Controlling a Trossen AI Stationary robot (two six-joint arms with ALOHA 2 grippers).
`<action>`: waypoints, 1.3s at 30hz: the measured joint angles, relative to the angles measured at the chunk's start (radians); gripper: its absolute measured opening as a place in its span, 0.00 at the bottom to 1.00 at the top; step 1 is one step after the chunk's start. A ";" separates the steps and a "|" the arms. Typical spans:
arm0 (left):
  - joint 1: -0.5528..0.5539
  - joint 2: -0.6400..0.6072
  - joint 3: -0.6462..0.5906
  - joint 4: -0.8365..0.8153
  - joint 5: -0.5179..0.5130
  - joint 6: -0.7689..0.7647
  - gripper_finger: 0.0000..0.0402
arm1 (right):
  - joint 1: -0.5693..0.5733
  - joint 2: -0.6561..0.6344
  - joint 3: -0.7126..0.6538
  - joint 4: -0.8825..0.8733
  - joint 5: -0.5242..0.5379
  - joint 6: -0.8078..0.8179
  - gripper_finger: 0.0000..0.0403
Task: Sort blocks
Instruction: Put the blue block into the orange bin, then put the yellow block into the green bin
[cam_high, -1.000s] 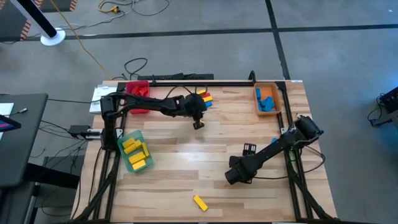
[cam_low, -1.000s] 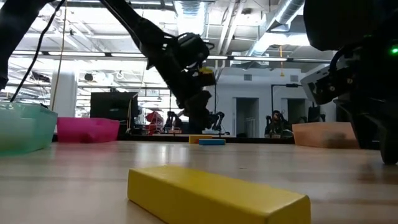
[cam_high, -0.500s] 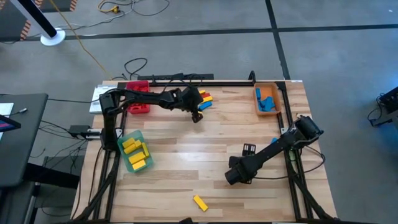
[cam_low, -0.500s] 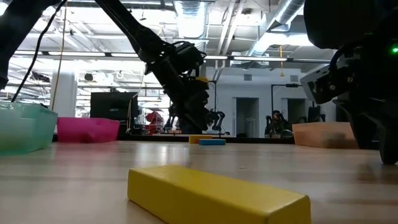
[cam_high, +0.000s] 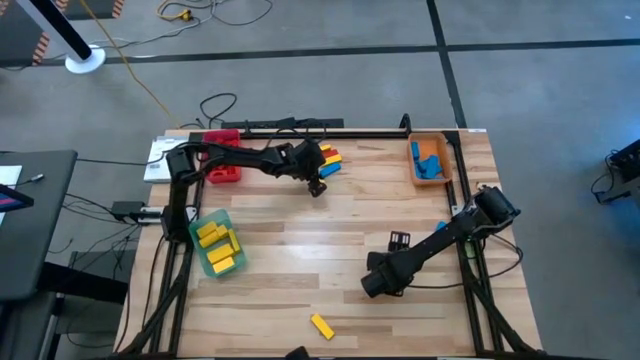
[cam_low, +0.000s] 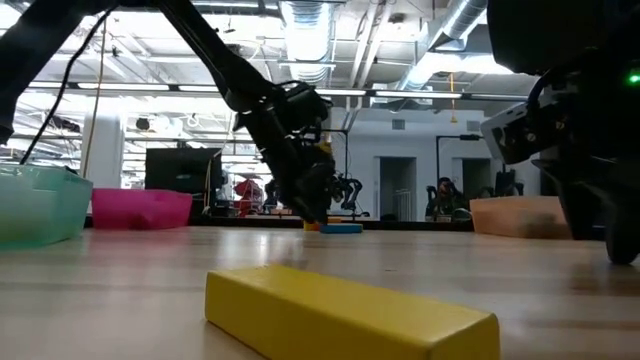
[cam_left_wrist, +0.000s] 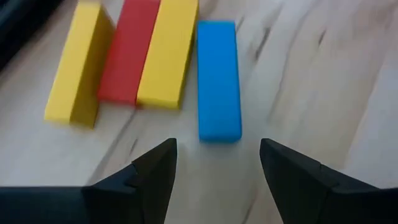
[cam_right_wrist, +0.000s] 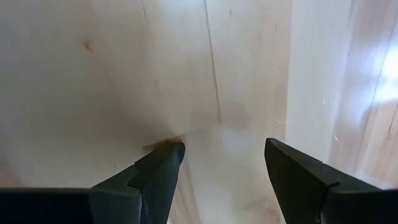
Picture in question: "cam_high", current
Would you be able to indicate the black clamp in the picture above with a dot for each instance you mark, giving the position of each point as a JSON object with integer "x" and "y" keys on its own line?
{"x": 405, "y": 122}

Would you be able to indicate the white paper sheet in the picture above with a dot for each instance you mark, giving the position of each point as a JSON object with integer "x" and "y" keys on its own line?
{"x": 9, "y": 175}

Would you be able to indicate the white pole with round base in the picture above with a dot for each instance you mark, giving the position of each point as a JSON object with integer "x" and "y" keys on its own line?
{"x": 86, "y": 60}

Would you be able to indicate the white metal bracket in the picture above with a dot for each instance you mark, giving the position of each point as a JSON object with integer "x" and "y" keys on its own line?
{"x": 456, "y": 209}
{"x": 151, "y": 216}

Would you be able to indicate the black equipment box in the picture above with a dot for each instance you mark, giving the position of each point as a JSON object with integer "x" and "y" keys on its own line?
{"x": 627, "y": 167}

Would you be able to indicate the teal plastic bin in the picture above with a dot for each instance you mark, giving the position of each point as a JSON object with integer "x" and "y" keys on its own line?
{"x": 200, "y": 250}

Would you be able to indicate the orange plastic bin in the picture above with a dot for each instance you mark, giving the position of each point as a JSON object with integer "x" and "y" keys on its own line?
{"x": 432, "y": 145}

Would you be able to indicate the tablet with dark screen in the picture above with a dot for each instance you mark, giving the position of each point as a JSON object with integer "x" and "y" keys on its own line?
{"x": 12, "y": 200}

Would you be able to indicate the red plastic bin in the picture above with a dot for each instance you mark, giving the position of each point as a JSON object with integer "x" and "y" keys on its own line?
{"x": 222, "y": 136}

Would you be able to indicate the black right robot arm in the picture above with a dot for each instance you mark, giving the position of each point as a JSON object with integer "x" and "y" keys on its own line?
{"x": 450, "y": 235}

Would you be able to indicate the small yellow wooden block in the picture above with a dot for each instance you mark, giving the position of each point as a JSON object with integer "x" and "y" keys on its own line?
{"x": 222, "y": 231}

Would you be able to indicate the black power adapter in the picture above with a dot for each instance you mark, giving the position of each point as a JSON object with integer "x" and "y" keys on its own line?
{"x": 127, "y": 209}

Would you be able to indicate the black desk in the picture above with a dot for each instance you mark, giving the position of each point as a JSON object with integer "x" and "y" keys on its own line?
{"x": 35, "y": 235}

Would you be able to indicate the black mat with orange stripes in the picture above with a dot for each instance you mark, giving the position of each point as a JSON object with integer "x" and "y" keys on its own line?
{"x": 95, "y": 7}
{"x": 15, "y": 35}

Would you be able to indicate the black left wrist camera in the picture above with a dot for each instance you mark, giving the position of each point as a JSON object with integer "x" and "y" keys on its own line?
{"x": 317, "y": 188}

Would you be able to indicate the red wooden block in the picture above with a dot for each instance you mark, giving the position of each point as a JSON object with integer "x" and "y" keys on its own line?
{"x": 332, "y": 153}
{"x": 227, "y": 174}

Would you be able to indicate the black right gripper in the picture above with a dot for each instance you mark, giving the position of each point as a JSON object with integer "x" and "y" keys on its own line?
{"x": 399, "y": 241}

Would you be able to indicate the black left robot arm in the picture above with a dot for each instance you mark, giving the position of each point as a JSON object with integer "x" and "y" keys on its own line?
{"x": 240, "y": 157}

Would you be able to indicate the white paper booklet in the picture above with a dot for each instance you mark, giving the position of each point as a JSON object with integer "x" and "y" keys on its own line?
{"x": 156, "y": 172}

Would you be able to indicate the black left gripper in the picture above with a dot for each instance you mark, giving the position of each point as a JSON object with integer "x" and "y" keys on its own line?
{"x": 310, "y": 160}

